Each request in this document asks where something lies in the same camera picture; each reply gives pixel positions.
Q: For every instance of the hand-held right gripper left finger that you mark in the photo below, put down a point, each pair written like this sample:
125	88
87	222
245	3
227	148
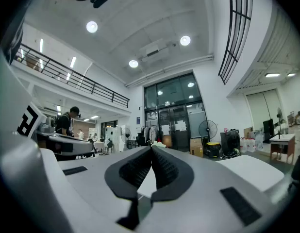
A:
111	178

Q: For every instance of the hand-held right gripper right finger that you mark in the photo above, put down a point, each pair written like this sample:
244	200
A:
186	176

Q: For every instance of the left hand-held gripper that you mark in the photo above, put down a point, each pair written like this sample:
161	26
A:
27	120

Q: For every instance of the table with beige cloth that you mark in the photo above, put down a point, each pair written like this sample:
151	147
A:
100	144

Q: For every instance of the brown cardboard box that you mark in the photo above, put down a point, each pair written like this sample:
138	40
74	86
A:
196	148

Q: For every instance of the yellow and black toolbox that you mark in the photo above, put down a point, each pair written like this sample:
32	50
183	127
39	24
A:
213	149

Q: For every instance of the black standing fan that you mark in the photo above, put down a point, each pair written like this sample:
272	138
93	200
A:
207	129
126	133

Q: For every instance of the clothes rack with garments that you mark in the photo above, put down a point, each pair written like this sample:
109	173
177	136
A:
150	133

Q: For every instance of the black box speaker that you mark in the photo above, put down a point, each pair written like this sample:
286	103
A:
230	141

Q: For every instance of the group of white plastic jugs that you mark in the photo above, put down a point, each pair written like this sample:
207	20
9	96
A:
247	144

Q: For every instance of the black framed glass door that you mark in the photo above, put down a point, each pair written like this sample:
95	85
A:
171	93

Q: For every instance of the black cabinet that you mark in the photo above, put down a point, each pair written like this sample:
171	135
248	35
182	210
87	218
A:
268	130

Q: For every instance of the round ceiling light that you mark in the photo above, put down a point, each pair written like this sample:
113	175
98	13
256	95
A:
91	27
133	63
185	40

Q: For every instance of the wooden side table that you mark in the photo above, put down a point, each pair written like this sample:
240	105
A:
282	138

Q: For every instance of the white ceiling pipes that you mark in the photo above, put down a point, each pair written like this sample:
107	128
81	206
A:
169	68

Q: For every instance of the grey standing fan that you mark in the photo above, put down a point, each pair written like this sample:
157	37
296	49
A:
279	113

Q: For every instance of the person's black shirt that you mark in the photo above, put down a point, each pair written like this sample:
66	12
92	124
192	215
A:
15	40

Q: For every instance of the white ceiling air conditioner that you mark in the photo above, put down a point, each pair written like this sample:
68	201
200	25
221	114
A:
153	52

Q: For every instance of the blue wall sign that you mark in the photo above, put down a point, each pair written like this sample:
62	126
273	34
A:
138	121

